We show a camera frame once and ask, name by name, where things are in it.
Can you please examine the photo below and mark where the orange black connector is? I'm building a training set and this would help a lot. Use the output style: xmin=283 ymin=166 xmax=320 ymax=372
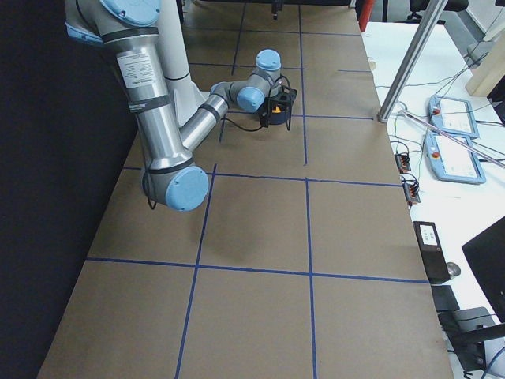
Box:
xmin=402 ymin=178 xmax=421 ymax=207
xmin=395 ymin=152 xmax=411 ymax=174

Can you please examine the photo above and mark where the thin metal rod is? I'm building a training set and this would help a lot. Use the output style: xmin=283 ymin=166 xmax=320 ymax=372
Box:
xmin=401 ymin=111 xmax=505 ymax=168

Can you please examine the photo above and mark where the blue teach pendant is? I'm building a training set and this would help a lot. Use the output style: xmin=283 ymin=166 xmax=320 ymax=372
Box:
xmin=424 ymin=131 xmax=486 ymax=185
xmin=428 ymin=95 xmax=480 ymax=139

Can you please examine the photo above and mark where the black monitor stand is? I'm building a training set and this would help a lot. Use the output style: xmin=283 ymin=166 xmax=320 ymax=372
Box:
xmin=431 ymin=285 xmax=504 ymax=378

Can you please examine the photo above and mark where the aluminium frame post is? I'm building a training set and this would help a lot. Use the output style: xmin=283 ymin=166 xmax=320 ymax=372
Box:
xmin=377 ymin=0 xmax=448 ymax=123

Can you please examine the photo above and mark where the white pedestal column base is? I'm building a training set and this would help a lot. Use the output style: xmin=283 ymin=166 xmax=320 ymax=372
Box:
xmin=157 ymin=0 xmax=208 ymax=127

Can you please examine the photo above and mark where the orange black connector far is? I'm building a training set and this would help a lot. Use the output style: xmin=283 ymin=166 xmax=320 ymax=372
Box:
xmin=395 ymin=152 xmax=411 ymax=174

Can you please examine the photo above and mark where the dark blue saucepan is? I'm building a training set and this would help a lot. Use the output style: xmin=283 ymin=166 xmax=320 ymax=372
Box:
xmin=267 ymin=103 xmax=290 ymax=126

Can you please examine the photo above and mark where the black monitor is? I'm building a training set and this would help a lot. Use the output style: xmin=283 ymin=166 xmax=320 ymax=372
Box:
xmin=462 ymin=223 xmax=504 ymax=321

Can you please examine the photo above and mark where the far blue teach pendant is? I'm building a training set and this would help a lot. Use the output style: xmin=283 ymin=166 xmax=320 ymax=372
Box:
xmin=428 ymin=95 xmax=480 ymax=139

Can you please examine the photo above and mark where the orange black connector near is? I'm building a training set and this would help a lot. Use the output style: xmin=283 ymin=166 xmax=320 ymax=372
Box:
xmin=402 ymin=178 xmax=421 ymax=207

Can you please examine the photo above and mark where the black box with label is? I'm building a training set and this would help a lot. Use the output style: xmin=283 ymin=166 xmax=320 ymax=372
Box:
xmin=413 ymin=221 xmax=450 ymax=284

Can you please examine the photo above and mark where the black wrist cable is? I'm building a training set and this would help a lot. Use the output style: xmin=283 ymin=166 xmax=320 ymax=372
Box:
xmin=223 ymin=74 xmax=294 ymax=133

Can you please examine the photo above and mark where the near blue teach pendant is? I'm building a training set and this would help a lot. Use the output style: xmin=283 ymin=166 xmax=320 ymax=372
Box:
xmin=424 ymin=131 xmax=486 ymax=185

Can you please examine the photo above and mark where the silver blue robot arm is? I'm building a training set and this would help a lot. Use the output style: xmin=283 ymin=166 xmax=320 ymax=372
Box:
xmin=65 ymin=1 xmax=282 ymax=212

